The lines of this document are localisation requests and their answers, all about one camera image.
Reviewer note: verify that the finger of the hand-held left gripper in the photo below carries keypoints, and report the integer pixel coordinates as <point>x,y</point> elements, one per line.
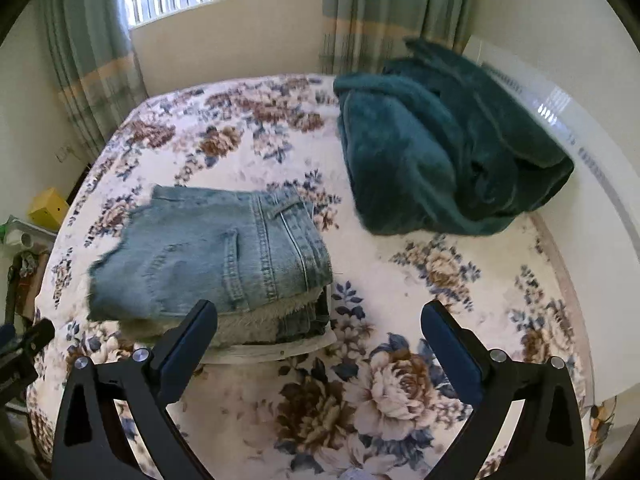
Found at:
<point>27,342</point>

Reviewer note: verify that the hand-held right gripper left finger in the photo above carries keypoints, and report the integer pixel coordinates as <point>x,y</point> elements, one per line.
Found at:
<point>181,355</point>

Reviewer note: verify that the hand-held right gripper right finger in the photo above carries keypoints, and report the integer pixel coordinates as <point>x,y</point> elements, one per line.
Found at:
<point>455,355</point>

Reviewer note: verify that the light blue denim pants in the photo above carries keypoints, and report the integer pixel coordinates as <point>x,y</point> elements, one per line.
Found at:
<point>215,255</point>

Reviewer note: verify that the white plastic object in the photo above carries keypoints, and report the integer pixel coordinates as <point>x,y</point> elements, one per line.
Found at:
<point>22,235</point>

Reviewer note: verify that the floral bed sheet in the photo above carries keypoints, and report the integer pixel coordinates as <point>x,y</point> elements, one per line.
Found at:
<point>310,350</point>

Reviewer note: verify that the yellow box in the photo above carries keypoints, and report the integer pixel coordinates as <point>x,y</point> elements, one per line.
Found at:
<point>48,208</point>

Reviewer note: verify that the teal fleece blanket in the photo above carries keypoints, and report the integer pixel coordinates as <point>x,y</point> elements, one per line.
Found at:
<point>440,150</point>

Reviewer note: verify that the white headboard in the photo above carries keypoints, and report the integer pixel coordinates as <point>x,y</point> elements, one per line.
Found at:
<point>560,170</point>

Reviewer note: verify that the green striped curtain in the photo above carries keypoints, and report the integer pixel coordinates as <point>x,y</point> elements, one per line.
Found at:
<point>85,60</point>
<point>390,10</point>

